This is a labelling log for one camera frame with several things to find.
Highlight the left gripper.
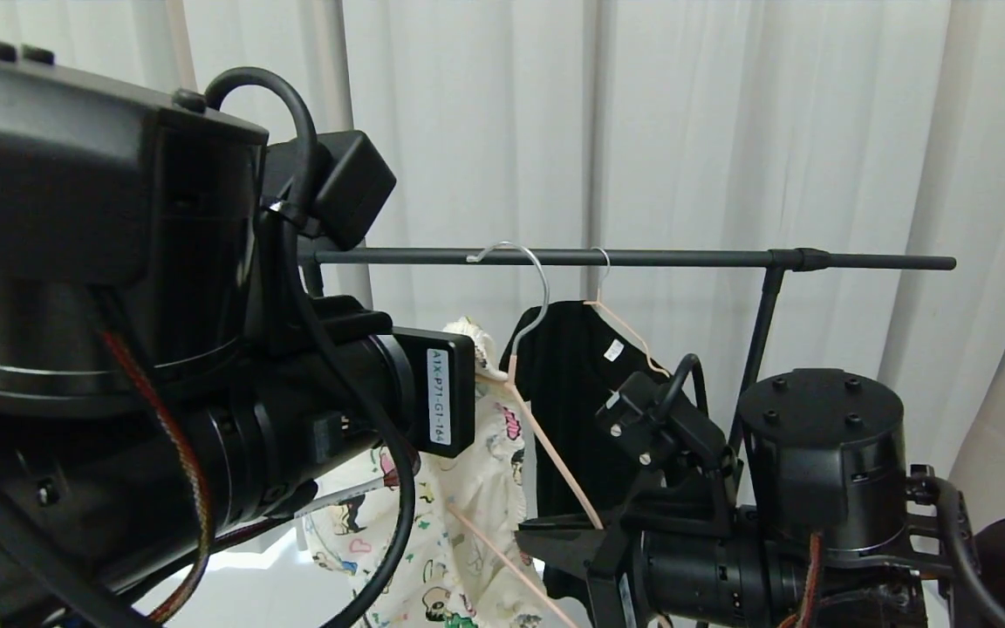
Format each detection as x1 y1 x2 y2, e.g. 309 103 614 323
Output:
204 328 478 526

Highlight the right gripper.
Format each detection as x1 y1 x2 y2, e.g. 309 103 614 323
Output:
515 474 810 628

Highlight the pink clothes hanger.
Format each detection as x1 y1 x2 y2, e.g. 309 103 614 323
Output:
584 248 674 381
465 242 606 628

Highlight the cream printed garment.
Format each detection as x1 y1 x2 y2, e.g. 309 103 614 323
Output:
297 317 575 628

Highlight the black garment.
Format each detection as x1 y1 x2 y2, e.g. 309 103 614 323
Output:
500 300 732 604

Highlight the black clothes rack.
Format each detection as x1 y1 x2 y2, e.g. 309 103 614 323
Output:
297 247 958 459

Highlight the white curtain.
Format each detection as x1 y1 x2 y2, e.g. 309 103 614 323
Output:
0 0 1005 559

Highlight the black cable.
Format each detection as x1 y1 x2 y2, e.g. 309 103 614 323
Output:
658 352 712 421
204 66 419 628

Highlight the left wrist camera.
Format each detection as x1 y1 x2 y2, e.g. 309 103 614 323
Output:
260 130 398 253

